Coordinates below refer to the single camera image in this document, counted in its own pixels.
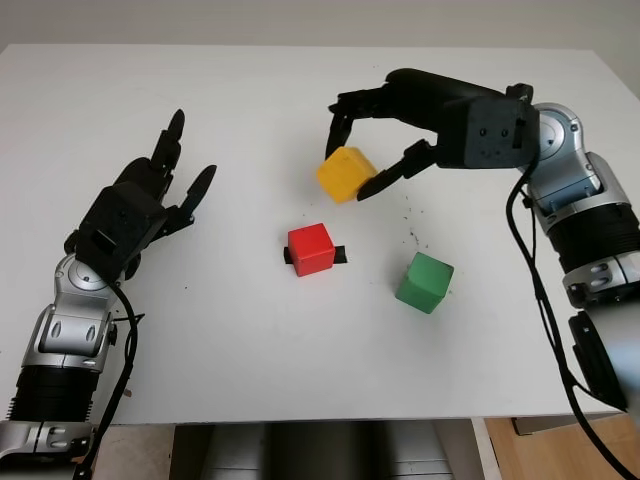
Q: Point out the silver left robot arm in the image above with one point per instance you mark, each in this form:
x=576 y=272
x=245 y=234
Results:
x=65 y=330

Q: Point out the yellow wooden block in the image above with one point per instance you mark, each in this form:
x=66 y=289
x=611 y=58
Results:
x=345 y=172

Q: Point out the green wooden block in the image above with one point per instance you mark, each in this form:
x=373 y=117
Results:
x=424 y=282

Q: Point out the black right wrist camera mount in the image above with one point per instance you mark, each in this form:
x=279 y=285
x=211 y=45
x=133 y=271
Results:
x=485 y=132

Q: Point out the red wooden block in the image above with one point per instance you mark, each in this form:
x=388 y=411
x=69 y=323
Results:
x=310 y=250

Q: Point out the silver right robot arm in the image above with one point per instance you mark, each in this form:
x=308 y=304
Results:
x=575 y=175

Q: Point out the grey robot body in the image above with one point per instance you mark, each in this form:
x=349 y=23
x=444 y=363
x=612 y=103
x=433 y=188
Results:
x=320 y=450

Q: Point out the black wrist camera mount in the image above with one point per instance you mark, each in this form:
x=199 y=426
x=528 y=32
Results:
x=485 y=132
x=115 y=225

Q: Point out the black tape strip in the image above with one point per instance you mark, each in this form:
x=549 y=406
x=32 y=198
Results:
x=341 y=255

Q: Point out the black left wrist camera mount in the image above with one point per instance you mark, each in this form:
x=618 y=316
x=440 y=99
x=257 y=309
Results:
x=115 y=225

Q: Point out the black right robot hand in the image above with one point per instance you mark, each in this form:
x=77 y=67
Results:
x=425 y=95

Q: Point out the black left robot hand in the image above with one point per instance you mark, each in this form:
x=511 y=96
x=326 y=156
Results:
x=142 y=172

